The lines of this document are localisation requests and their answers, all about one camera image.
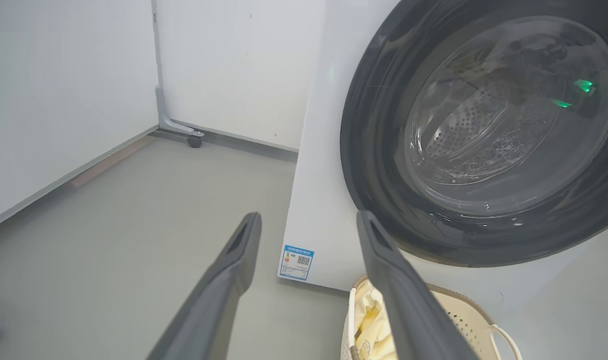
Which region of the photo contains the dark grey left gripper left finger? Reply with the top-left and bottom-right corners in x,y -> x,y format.
146,212 -> 262,360

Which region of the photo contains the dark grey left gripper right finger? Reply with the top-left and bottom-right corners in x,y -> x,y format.
356,210 -> 479,360

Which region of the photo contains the yellow bear-print top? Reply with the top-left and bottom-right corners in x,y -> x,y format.
354,280 -> 399,360

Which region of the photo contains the dark round glass washer door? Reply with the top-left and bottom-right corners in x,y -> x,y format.
340,0 -> 608,268

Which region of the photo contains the cream perforated laundry basket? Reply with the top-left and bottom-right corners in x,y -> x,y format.
341,275 -> 523,360

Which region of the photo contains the white front-load washing machine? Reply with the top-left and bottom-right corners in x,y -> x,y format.
278,0 -> 608,360

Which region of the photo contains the blue energy label sticker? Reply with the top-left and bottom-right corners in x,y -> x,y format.
280,244 -> 315,281

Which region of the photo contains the grey partition foot with caster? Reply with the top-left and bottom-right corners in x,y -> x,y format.
151,0 -> 205,149

